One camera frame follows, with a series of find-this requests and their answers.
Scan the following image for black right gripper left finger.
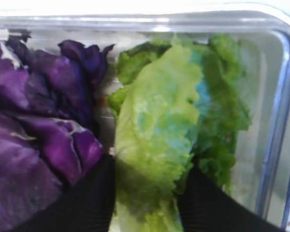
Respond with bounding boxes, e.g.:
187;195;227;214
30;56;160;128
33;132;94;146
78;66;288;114
13;155;115;232

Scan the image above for purple cabbage leaves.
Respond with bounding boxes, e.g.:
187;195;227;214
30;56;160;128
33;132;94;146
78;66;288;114
0;36;113;232

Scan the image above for clear plastic container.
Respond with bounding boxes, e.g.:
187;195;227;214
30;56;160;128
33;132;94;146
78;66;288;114
0;3;290;232

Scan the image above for green lettuce leaf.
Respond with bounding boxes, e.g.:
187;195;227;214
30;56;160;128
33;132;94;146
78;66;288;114
108;34;251;232

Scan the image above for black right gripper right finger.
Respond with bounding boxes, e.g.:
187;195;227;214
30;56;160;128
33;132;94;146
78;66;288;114
177;167;284;232

